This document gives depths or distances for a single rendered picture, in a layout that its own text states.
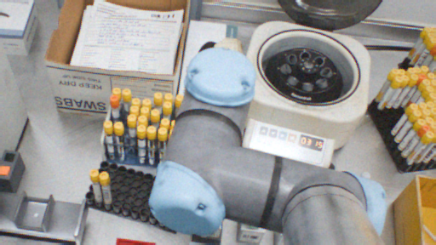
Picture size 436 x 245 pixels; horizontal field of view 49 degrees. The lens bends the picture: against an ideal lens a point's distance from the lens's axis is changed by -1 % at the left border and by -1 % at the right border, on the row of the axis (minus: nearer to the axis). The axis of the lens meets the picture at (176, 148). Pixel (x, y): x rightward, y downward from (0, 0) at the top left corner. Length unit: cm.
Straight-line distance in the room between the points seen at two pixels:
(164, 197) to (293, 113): 49
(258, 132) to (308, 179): 47
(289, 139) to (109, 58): 40
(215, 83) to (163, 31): 58
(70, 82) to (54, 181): 19
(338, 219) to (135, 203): 53
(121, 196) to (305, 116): 36
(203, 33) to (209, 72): 56
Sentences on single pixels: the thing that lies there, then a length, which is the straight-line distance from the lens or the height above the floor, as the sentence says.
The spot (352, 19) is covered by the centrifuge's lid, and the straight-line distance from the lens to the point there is 107.
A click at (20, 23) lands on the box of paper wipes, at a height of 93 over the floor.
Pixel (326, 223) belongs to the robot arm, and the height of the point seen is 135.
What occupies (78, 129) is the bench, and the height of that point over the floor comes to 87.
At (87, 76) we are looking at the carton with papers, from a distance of 90.
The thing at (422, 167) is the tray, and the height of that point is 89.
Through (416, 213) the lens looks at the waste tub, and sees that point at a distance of 88.
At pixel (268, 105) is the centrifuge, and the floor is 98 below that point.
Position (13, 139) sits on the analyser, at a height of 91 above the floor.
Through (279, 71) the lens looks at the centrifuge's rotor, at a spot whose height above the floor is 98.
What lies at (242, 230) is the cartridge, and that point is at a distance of 81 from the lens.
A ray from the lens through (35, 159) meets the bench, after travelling 95.
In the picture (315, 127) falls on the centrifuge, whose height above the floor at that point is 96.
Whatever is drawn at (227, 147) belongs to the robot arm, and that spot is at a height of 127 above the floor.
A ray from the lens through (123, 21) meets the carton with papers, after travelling 108.
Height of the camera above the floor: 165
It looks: 56 degrees down
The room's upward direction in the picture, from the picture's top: 4 degrees clockwise
